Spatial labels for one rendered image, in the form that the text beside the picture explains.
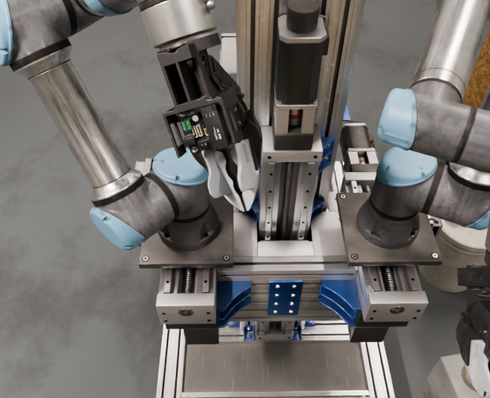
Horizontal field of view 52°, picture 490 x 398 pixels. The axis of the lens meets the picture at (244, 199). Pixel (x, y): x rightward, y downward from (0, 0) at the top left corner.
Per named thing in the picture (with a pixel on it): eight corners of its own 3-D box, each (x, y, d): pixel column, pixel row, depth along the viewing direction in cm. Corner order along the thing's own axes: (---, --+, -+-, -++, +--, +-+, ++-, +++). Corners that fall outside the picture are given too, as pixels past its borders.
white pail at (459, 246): (471, 242, 250) (507, 177, 215) (491, 295, 230) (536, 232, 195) (408, 243, 250) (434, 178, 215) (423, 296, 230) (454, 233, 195)
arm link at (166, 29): (156, 12, 59) (220, -11, 56) (170, 50, 60) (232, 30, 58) (129, 14, 52) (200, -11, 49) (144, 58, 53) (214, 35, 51)
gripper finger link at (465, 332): (455, 366, 64) (465, 307, 61) (450, 358, 66) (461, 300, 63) (492, 366, 64) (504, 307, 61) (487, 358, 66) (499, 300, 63)
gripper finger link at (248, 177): (237, 226, 59) (212, 152, 56) (248, 206, 64) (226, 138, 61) (262, 220, 58) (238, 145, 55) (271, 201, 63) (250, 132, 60)
